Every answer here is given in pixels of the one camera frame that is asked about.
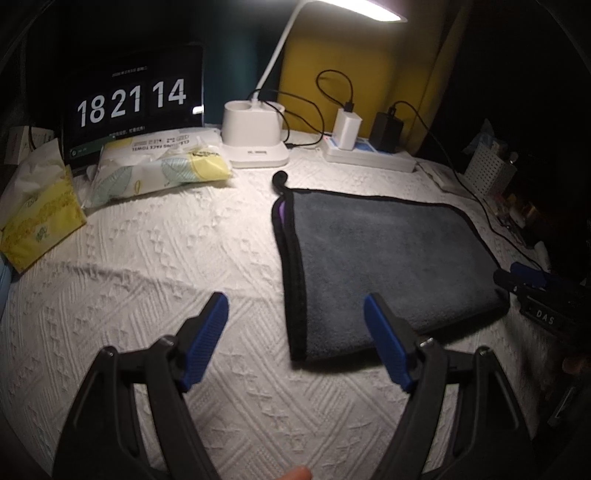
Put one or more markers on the tablet showing clock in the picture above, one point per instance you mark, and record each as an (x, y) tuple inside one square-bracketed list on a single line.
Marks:
[(131, 104)]

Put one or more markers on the person's left hand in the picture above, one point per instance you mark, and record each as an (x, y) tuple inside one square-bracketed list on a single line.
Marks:
[(295, 474)]

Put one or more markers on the white desk lamp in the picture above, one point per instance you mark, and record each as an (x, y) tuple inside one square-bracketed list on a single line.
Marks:
[(254, 134)]

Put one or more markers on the white power strip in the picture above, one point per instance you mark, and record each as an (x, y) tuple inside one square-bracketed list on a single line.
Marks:
[(369, 157)]

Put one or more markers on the black power adapter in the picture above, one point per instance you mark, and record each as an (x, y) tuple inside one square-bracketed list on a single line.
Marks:
[(387, 131)]

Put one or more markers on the white cardboard box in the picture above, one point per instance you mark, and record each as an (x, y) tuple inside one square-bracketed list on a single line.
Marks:
[(21, 145)]

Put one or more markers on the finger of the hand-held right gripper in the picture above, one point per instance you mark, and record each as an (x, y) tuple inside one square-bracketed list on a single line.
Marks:
[(535, 274), (505, 279)]

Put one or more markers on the white textured tablecloth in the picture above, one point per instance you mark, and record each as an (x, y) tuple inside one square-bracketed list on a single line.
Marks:
[(184, 258)]

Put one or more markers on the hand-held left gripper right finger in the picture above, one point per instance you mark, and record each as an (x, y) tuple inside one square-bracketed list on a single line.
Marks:
[(387, 339)]

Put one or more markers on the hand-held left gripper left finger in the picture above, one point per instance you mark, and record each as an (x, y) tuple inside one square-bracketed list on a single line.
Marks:
[(208, 337)]

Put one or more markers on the white charger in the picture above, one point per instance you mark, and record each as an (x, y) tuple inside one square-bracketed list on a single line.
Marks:
[(347, 129)]

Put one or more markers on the white perforated basket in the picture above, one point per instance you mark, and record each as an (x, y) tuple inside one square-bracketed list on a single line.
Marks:
[(487, 170)]

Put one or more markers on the grey towel with black trim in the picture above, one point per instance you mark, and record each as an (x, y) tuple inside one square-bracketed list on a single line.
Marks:
[(392, 267)]

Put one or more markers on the leaf print face towel pack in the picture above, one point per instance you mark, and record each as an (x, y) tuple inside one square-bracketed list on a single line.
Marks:
[(152, 170)]

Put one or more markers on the yellow tissue pack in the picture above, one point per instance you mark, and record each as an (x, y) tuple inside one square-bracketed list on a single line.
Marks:
[(41, 221)]

